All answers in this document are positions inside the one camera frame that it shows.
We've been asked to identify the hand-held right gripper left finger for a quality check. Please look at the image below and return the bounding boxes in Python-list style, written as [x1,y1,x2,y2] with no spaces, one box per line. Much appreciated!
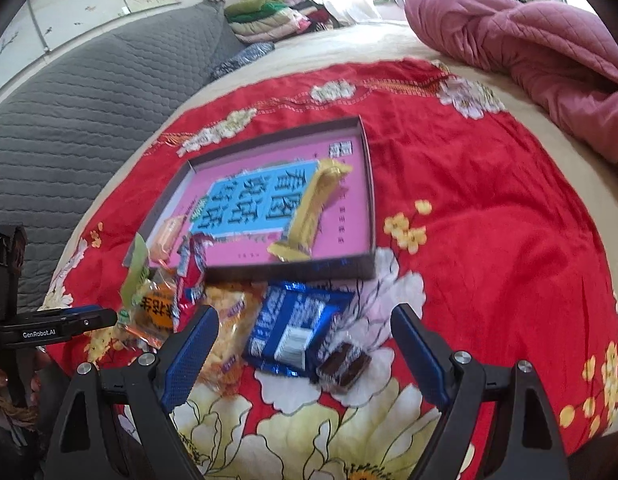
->
[44,304,221,480]

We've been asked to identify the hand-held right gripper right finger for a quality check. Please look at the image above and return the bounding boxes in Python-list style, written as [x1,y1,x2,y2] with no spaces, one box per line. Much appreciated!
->
[390,303,573,480]

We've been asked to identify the clear rice cracker packet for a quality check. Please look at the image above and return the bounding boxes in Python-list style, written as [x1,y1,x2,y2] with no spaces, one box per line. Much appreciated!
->
[186,282,263,397]

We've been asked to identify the orange snack packet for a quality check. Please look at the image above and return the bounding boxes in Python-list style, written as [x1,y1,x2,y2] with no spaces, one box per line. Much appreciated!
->
[121,270,183,347]

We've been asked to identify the green biscuit packet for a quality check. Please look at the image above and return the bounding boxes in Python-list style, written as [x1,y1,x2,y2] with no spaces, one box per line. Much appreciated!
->
[118,232,154,324]

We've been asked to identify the brown cake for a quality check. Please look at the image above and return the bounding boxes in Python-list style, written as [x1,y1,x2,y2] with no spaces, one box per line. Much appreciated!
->
[314,337,374,392]

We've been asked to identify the long red snack packet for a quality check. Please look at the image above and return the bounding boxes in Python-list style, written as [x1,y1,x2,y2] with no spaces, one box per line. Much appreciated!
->
[175,232,216,291]

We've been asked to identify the grey cardboard box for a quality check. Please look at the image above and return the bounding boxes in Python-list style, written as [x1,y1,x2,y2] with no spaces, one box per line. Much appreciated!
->
[139,116,378,282]

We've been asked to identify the yellow snack packet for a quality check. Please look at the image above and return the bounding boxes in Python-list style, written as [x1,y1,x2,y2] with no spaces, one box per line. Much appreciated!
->
[266,157,354,263]

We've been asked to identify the small red blue candy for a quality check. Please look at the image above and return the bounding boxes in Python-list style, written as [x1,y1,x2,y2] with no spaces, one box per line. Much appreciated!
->
[181,285,208,312]

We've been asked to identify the blue snack packet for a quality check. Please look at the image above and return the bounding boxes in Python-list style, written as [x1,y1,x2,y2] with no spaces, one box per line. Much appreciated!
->
[241,281,356,379]

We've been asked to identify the pale pink snack packet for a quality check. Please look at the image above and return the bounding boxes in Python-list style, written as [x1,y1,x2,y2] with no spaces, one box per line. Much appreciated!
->
[148,215,188,262]

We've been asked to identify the red floral blanket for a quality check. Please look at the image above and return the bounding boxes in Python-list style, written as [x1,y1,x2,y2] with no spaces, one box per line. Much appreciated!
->
[39,57,618,480]

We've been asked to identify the dark patterned clothing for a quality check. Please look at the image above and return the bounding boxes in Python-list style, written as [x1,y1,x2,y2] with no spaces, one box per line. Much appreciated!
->
[0,410,46,480]

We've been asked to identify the dark patterned cloth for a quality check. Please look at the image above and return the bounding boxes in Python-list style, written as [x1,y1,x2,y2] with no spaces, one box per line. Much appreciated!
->
[209,41,276,81]

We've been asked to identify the pink quilt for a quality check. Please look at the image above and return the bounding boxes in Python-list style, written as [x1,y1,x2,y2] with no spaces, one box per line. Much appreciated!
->
[404,0,618,184]

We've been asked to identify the stack of folded clothes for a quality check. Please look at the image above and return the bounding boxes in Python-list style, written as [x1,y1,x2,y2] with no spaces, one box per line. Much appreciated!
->
[224,0,343,45]

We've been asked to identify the gold bead bracelet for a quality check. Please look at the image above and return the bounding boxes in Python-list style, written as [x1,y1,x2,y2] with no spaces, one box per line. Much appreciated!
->
[0,392,40,425]

